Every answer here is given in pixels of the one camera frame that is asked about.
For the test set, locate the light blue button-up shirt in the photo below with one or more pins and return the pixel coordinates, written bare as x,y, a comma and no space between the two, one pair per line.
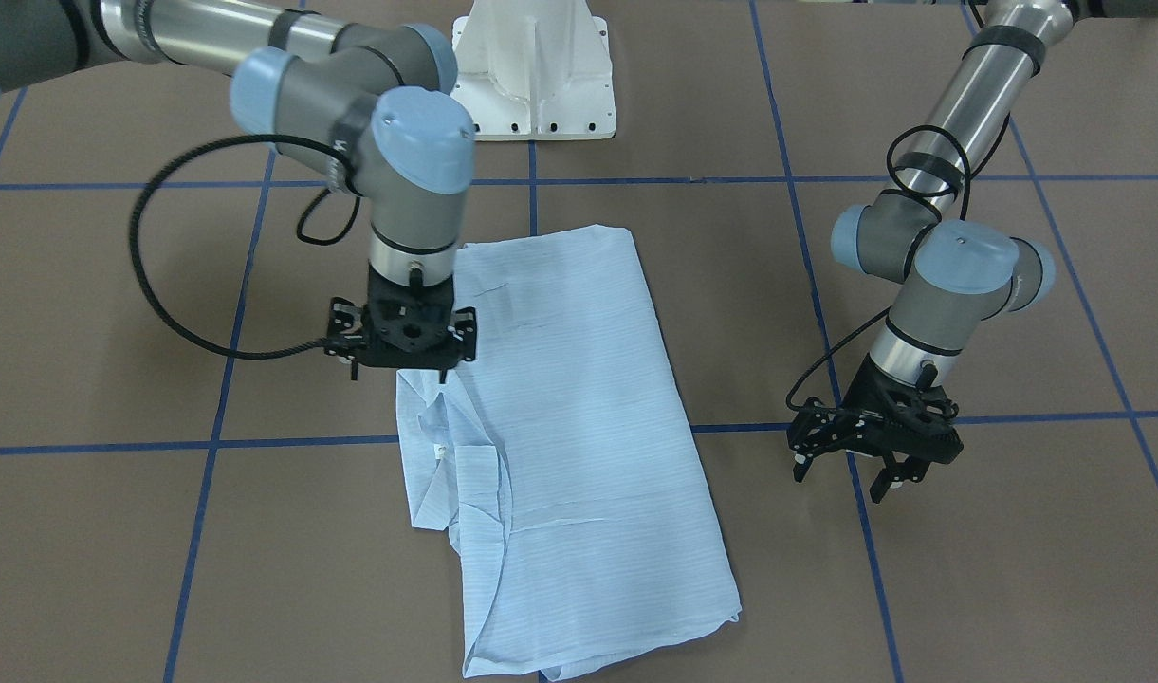
561,465

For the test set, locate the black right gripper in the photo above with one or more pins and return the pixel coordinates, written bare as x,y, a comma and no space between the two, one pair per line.
342,328

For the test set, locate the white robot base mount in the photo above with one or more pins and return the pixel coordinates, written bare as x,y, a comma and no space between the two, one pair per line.
535,71

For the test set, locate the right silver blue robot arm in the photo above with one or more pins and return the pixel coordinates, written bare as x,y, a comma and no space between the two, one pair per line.
369,109

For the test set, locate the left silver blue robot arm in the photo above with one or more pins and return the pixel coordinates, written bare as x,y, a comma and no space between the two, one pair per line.
953,274

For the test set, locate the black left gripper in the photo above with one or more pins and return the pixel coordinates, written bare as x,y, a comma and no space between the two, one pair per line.
860,392

